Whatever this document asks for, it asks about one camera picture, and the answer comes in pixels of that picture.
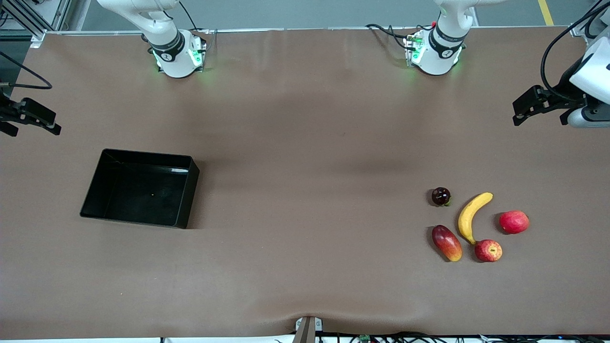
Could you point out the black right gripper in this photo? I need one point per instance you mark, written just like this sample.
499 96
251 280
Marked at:
4 112

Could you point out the plain red apple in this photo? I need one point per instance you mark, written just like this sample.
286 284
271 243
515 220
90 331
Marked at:
514 222

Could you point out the dark purple mangosteen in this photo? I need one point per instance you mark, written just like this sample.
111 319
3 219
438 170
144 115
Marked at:
441 196

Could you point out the small green circuit board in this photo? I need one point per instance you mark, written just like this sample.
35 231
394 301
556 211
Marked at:
364 338

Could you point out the metal table edge rail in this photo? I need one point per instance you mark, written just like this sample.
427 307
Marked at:
310 28

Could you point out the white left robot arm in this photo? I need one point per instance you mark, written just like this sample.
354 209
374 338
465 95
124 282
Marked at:
436 59

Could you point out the red yellow apple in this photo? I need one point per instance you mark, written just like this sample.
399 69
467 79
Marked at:
488 251

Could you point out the aluminium frame profile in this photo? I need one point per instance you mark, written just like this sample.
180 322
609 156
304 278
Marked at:
579 28
59 12

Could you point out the brown table mat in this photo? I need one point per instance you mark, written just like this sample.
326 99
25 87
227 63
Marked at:
305 267

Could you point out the metal table clamp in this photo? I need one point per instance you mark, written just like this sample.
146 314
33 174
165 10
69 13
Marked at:
307 331

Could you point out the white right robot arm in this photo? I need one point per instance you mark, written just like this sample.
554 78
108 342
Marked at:
171 59

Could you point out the red yellow mango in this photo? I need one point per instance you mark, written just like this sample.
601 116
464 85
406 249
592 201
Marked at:
447 243

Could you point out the black plastic box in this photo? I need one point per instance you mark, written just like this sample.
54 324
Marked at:
138 190

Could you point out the yellow banana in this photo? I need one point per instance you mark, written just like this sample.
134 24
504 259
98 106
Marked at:
469 216

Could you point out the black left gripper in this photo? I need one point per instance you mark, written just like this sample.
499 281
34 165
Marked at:
565 85

